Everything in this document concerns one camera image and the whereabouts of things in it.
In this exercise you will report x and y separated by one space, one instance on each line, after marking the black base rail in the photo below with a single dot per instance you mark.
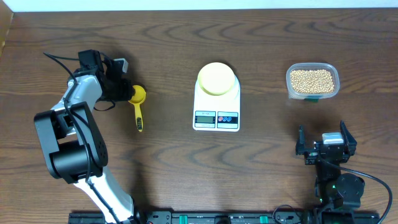
284 217

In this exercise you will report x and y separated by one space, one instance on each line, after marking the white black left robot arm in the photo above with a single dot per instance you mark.
73 147

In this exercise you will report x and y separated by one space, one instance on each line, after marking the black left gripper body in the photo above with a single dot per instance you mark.
119 92

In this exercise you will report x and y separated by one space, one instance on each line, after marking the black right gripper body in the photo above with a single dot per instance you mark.
310 157

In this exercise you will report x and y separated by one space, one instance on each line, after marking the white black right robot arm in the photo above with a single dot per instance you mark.
340 194

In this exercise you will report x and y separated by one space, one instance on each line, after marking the white digital kitchen scale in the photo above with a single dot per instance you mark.
217 112

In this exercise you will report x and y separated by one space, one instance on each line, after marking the clear container of soybeans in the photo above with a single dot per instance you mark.
312 81

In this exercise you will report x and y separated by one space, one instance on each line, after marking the pale yellow bowl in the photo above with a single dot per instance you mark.
216 78

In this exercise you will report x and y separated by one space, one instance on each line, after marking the yellow plastic measuring scoop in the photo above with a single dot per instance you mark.
137 99

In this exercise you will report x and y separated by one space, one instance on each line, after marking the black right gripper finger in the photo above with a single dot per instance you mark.
349 141
300 144

